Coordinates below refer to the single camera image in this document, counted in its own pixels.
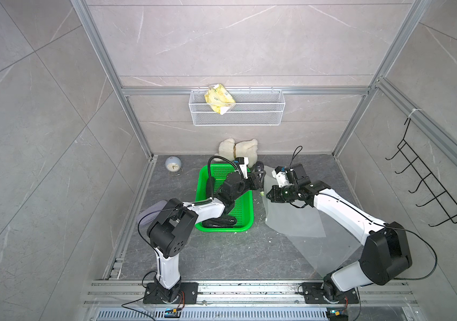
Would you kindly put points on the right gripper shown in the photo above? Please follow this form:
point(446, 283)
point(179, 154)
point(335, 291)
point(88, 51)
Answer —
point(274, 198)

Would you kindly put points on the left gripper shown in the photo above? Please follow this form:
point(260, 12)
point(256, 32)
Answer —
point(252, 178)

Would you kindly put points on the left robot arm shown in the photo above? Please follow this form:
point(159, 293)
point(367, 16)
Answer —
point(170, 231)

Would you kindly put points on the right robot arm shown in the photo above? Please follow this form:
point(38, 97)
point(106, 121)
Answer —
point(386, 252)

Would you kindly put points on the dark eggplant lower diagonal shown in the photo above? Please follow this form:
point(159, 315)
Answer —
point(225, 218)

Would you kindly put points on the dark eggplant bottom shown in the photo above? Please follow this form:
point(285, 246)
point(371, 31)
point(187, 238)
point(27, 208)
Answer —
point(217, 225)

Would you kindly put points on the clear zip-top bag stack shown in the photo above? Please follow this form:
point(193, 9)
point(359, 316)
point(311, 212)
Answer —
point(328, 253)

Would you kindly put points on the green plastic basket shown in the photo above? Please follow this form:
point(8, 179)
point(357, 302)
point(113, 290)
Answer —
point(241, 208)

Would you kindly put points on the white plush toy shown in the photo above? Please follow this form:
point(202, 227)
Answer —
point(229, 149)

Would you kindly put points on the yellow snack packet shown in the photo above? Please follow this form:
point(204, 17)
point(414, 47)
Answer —
point(219, 99)

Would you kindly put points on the grey glasses case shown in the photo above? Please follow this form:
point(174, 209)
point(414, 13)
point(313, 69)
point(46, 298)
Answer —
point(148, 215)

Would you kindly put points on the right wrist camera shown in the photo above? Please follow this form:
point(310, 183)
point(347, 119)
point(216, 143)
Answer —
point(280, 176)

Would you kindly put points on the white wire wall basket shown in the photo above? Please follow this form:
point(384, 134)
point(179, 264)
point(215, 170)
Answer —
point(251, 107)

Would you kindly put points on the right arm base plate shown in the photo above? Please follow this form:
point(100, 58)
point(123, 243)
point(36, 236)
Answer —
point(312, 293)

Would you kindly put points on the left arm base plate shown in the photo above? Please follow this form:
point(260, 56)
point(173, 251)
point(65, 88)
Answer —
point(183, 293)

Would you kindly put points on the black wire hook rack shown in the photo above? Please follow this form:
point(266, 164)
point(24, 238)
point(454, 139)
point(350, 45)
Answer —
point(426, 180)

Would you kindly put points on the aluminium mounting rail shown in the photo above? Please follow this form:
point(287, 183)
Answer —
point(247, 300)

